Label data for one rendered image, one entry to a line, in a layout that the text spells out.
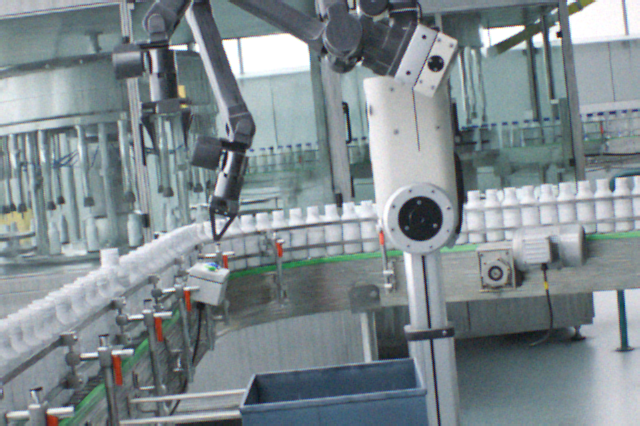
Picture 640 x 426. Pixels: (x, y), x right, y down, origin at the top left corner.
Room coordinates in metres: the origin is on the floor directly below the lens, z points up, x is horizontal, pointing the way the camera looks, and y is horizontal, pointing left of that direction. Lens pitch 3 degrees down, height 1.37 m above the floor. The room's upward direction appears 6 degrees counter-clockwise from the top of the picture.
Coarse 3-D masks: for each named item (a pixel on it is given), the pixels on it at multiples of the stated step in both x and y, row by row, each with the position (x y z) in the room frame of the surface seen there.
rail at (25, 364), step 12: (168, 264) 3.22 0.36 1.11; (132, 288) 2.67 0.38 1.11; (96, 312) 2.28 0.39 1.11; (84, 324) 2.17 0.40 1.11; (132, 324) 2.62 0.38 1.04; (60, 336) 1.99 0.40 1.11; (48, 348) 1.90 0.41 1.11; (24, 360) 1.76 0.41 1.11; (36, 360) 1.82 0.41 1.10; (96, 360) 2.23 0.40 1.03; (12, 372) 1.69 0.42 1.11; (60, 384) 1.95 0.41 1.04; (48, 396) 1.86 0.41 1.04; (24, 420) 1.71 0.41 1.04
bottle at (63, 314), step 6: (54, 294) 2.15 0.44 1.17; (60, 294) 2.15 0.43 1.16; (54, 300) 2.12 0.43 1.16; (60, 300) 2.12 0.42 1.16; (66, 300) 2.13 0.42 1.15; (60, 306) 2.12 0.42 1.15; (66, 306) 2.13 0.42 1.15; (60, 312) 2.12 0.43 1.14; (66, 312) 2.13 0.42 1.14; (60, 318) 2.11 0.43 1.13; (66, 318) 2.12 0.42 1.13; (72, 318) 2.13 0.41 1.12; (66, 324) 2.11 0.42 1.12; (72, 324) 2.12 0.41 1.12; (66, 330) 2.11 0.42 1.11; (78, 336) 2.13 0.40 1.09; (78, 342) 2.13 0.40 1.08; (78, 348) 2.13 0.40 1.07; (78, 366) 2.12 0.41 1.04; (84, 384) 2.13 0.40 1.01; (78, 390) 2.12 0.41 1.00
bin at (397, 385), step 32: (256, 384) 2.42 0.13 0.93; (288, 384) 2.43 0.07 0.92; (320, 384) 2.42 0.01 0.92; (352, 384) 2.42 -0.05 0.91; (384, 384) 2.42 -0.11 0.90; (416, 384) 2.41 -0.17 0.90; (192, 416) 2.18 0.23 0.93; (224, 416) 2.17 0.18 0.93; (256, 416) 2.12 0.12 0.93; (288, 416) 2.12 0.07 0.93; (320, 416) 2.12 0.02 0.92; (352, 416) 2.12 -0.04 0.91; (384, 416) 2.12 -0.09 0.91; (416, 416) 2.11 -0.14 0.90
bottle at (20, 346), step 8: (0, 320) 1.84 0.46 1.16; (8, 320) 1.85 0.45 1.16; (16, 320) 1.83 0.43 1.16; (8, 328) 1.82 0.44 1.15; (16, 328) 1.82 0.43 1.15; (16, 336) 1.82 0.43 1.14; (16, 344) 1.82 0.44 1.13; (24, 344) 1.83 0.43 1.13; (24, 352) 1.82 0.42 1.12; (32, 352) 1.84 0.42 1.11; (32, 368) 1.83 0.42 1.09; (24, 376) 1.81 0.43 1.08; (32, 376) 1.82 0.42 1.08; (32, 384) 1.82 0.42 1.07
